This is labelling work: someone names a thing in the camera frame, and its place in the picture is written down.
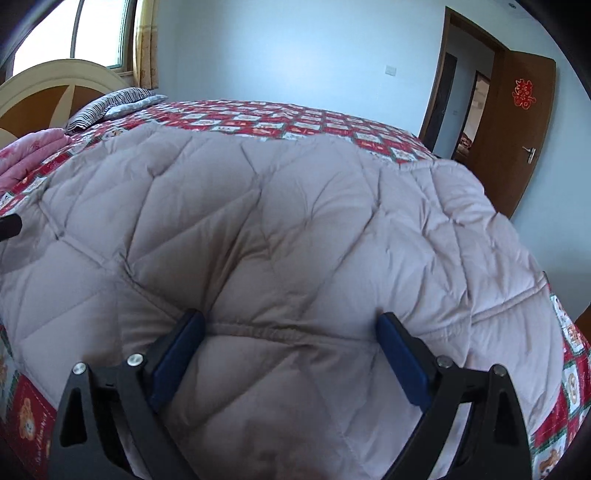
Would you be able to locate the window with frame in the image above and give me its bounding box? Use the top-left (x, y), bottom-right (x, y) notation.
top-left (8, 0), bottom-right (136, 76)

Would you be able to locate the brown wooden door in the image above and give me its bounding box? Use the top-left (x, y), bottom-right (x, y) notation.
top-left (467, 50), bottom-right (557, 218)

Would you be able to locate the folded pink blanket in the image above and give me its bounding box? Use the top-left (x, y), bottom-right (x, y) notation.
top-left (1, 128), bottom-right (71, 195)

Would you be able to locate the dark wooden door frame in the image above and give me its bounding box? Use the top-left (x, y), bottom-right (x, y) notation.
top-left (419, 7), bottom-right (507, 164)

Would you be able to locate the striped grey pillow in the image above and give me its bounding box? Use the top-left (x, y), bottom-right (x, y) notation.
top-left (64, 87), bottom-right (168, 135)

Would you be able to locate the right beige curtain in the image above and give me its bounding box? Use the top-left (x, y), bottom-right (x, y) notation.
top-left (132, 0), bottom-right (159, 90)

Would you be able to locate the red patterned bed quilt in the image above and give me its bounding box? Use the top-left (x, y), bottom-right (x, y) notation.
top-left (0, 98), bottom-right (591, 480)

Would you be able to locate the red double happiness decal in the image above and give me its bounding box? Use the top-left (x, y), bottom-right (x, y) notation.
top-left (512, 78), bottom-right (537, 110)

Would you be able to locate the cream and wood headboard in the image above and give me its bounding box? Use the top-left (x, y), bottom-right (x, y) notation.
top-left (1, 59), bottom-right (128, 147)

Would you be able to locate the light pink puffer jacket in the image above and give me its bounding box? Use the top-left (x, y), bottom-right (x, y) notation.
top-left (0, 120), bottom-right (565, 480)

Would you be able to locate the silver door handle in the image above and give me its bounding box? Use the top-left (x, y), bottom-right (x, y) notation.
top-left (522, 146), bottom-right (537, 165)

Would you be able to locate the white wall switch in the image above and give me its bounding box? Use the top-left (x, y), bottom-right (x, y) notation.
top-left (385, 65), bottom-right (398, 77)

